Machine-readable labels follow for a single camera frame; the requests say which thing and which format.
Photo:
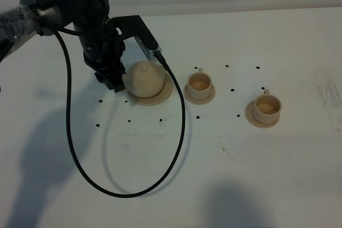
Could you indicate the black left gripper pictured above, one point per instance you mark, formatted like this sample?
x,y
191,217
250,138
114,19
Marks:
x,y
102,50

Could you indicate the beige ceramic teapot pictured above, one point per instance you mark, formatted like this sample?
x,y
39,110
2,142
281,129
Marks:
x,y
144,79

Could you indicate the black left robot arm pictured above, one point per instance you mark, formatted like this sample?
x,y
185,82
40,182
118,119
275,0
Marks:
x,y
86,19

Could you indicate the beige round teapot saucer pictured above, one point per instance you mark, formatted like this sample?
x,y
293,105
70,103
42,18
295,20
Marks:
x,y
157,99

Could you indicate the beige saucer near teapot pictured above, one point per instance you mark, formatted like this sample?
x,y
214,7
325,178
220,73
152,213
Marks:
x,y
199,102

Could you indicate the beige teacup near teapot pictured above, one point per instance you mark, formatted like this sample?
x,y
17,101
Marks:
x,y
199,86

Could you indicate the beige saucer far right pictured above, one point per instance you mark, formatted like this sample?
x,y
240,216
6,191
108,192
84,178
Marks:
x,y
253,121

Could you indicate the beige teacup far right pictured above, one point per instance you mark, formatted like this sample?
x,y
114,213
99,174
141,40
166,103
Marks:
x,y
266,108

